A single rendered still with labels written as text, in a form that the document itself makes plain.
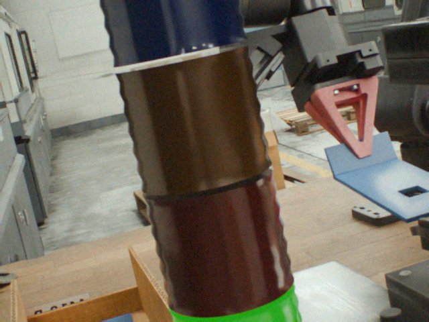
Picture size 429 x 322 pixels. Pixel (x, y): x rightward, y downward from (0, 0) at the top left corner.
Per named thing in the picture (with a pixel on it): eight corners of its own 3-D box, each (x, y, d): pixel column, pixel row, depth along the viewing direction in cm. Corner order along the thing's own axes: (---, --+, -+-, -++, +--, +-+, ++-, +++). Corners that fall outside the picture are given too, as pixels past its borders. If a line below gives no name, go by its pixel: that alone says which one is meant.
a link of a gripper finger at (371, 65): (348, 153, 64) (314, 62, 66) (326, 173, 71) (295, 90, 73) (413, 135, 65) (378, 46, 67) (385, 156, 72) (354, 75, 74)
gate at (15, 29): (41, 100, 675) (21, 20, 661) (31, 103, 673) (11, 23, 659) (43, 96, 758) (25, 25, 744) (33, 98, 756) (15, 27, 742)
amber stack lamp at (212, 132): (247, 151, 22) (226, 47, 21) (293, 167, 18) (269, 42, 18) (131, 181, 21) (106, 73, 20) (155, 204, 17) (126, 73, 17)
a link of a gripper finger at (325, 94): (341, 159, 66) (308, 71, 68) (320, 178, 73) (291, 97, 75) (404, 141, 67) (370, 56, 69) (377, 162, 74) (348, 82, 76)
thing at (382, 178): (389, 157, 71) (386, 130, 70) (482, 200, 57) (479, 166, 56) (327, 175, 70) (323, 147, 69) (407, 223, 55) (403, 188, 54)
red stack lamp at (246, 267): (267, 254, 23) (247, 155, 22) (316, 289, 19) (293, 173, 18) (155, 287, 22) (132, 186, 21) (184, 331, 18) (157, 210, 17)
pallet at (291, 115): (364, 103, 785) (362, 90, 782) (410, 108, 689) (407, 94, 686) (265, 127, 759) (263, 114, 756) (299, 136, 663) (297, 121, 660)
